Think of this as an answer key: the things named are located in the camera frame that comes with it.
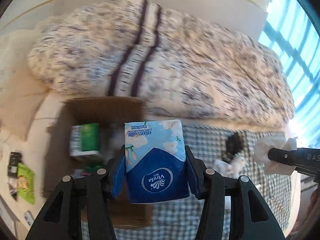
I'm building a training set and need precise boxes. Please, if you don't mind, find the white tissue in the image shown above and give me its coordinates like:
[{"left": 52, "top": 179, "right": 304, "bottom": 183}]
[{"left": 253, "top": 136, "right": 297, "bottom": 176}]

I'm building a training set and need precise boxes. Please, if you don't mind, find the black fuzzy hair scrunchie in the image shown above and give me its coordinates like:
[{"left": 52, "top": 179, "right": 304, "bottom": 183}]
[{"left": 226, "top": 132, "right": 244, "bottom": 159}]

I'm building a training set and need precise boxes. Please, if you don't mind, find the floral cream quilt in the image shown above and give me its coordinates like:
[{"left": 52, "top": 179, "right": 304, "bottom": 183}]
[{"left": 28, "top": 0, "right": 295, "bottom": 128}]

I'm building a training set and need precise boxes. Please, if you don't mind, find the brown cardboard box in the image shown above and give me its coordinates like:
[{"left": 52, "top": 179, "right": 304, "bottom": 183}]
[{"left": 41, "top": 96, "right": 153, "bottom": 230}]

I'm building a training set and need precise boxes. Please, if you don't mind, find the white plastic figurine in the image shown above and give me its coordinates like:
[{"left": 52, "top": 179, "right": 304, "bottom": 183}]
[{"left": 213, "top": 155, "right": 246, "bottom": 179}]

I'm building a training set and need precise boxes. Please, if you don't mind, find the lime green packet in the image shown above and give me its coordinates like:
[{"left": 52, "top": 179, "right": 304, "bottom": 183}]
[{"left": 17, "top": 163, "right": 35, "bottom": 205}]

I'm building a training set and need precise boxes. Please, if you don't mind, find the green white carton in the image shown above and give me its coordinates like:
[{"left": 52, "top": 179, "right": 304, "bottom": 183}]
[{"left": 69, "top": 123, "right": 102, "bottom": 161}]

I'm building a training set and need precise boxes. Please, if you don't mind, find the blue Vinda tissue pack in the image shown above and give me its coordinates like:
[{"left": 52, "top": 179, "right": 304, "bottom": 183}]
[{"left": 125, "top": 119, "right": 190, "bottom": 204}]

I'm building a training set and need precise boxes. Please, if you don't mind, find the checkered green white cloth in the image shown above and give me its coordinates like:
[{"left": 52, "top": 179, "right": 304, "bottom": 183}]
[{"left": 81, "top": 125, "right": 293, "bottom": 240}]

